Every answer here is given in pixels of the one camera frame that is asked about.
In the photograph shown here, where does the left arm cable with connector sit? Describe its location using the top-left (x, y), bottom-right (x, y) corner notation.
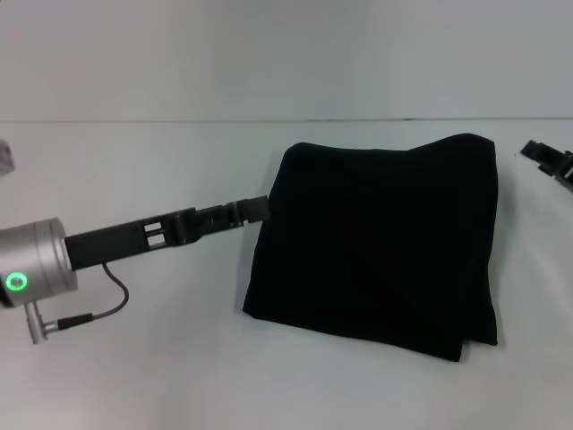
top-left (22, 261), bottom-right (131, 346)

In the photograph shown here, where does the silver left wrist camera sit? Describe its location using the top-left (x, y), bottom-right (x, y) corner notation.
top-left (0, 138), bottom-right (18, 179)

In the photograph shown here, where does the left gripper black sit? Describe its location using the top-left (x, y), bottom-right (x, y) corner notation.
top-left (64, 194), bottom-right (272, 272)

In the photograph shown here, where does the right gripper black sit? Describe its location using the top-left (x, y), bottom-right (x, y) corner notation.
top-left (520, 139), bottom-right (573, 194)

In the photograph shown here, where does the black shirt with FREE print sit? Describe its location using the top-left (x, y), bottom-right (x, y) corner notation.
top-left (242, 132), bottom-right (500, 363)

